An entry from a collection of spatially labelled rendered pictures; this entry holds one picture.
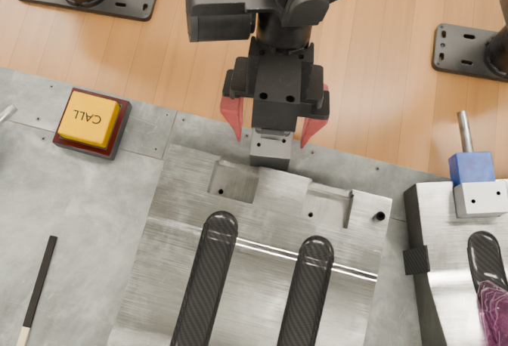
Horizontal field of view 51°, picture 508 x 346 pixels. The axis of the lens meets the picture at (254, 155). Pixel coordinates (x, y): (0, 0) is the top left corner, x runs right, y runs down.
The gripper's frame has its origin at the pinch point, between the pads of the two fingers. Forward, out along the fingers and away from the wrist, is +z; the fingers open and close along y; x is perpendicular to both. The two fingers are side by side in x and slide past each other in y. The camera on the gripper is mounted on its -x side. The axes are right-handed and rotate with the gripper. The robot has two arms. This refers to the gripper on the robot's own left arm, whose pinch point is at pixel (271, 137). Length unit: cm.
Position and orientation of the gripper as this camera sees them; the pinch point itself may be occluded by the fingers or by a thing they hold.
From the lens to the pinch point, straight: 65.8
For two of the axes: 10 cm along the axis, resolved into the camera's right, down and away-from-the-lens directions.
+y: 9.9, 1.1, -0.2
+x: 1.0, -7.0, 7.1
